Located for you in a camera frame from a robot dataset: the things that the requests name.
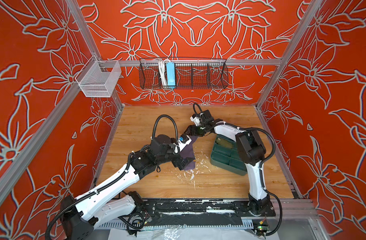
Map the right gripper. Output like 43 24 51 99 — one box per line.
182 123 207 137

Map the purple sock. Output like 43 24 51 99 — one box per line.
180 136 198 171

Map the green divided tray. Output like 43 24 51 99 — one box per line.
210 135 247 176

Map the green striped sock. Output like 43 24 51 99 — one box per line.
215 137 233 149

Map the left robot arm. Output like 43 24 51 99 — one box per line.
45 134 196 240

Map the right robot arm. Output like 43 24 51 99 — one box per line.
185 110 275 216

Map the light blue box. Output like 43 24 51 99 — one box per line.
166 62 176 89

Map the clear plastic bin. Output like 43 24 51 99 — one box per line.
76 56 122 98

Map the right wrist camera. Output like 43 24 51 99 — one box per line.
190 115 202 126

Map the black wire basket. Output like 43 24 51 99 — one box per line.
139 57 229 90

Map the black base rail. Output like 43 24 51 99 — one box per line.
131 199 277 229

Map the white cable bundle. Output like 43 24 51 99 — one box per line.
158 59 168 88

